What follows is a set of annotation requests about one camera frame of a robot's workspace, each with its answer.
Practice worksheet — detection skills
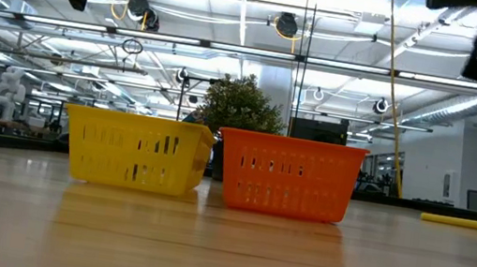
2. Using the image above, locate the yellow pencil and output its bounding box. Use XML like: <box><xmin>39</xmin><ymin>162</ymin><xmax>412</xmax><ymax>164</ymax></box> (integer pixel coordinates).
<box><xmin>418</xmin><ymin>211</ymin><xmax>477</xmax><ymax>232</ymax></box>

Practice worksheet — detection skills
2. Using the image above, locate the white robot figure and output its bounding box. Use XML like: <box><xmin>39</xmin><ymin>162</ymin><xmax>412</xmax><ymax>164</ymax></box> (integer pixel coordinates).
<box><xmin>0</xmin><ymin>64</ymin><xmax>31</xmax><ymax>125</ymax></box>

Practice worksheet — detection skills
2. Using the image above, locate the black pole stand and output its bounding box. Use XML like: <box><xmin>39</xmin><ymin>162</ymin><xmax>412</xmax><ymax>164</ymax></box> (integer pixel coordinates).
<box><xmin>175</xmin><ymin>73</ymin><xmax>222</xmax><ymax>127</ymax></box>

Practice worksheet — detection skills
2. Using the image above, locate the long ceiling light bar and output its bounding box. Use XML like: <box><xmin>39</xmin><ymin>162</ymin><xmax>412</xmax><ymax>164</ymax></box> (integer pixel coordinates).
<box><xmin>0</xmin><ymin>8</ymin><xmax>477</xmax><ymax>91</ymax></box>

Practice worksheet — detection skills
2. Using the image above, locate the yellow plastic basket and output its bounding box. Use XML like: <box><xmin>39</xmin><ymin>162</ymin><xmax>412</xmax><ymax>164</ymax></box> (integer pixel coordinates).
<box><xmin>54</xmin><ymin>102</ymin><xmax>218</xmax><ymax>202</ymax></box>

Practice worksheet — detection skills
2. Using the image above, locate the black keyboard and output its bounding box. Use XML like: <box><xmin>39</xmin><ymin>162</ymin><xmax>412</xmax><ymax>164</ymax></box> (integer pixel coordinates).
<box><xmin>288</xmin><ymin>115</ymin><xmax>350</xmax><ymax>147</ymax></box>

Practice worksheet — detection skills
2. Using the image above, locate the green potted plant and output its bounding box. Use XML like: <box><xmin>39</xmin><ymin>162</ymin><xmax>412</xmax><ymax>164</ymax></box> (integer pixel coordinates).
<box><xmin>182</xmin><ymin>65</ymin><xmax>294</xmax><ymax>190</ymax></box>

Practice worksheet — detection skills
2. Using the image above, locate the orange plastic basket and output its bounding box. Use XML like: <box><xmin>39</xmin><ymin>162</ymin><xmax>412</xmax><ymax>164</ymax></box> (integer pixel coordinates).
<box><xmin>207</xmin><ymin>125</ymin><xmax>371</xmax><ymax>229</ymax></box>

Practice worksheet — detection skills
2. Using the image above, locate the large black cable reel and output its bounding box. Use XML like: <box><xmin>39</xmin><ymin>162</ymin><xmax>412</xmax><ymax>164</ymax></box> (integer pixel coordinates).
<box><xmin>122</xmin><ymin>0</ymin><xmax>165</xmax><ymax>33</ymax></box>
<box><xmin>273</xmin><ymin>9</ymin><xmax>303</xmax><ymax>42</ymax></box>

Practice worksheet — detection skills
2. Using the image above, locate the black hanging cable loop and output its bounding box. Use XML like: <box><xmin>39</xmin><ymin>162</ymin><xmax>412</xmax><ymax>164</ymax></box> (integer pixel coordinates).
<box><xmin>120</xmin><ymin>36</ymin><xmax>145</xmax><ymax>56</ymax></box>

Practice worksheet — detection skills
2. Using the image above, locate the yellow hanging cable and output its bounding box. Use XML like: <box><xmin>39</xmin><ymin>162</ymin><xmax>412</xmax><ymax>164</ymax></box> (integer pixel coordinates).
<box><xmin>361</xmin><ymin>0</ymin><xmax>434</xmax><ymax>200</ymax></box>

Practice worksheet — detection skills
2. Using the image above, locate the thin black cable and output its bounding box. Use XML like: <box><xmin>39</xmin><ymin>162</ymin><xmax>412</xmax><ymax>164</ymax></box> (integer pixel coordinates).
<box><xmin>293</xmin><ymin>0</ymin><xmax>320</xmax><ymax>139</ymax></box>

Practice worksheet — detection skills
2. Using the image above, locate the grey wall box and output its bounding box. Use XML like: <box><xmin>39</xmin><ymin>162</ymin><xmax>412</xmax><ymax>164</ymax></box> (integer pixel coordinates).
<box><xmin>440</xmin><ymin>171</ymin><xmax>455</xmax><ymax>200</ymax></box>

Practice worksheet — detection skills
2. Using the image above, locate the black metal table frame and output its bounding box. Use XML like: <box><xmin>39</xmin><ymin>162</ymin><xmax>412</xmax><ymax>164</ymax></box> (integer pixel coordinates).
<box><xmin>0</xmin><ymin>132</ymin><xmax>477</xmax><ymax>222</ymax></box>

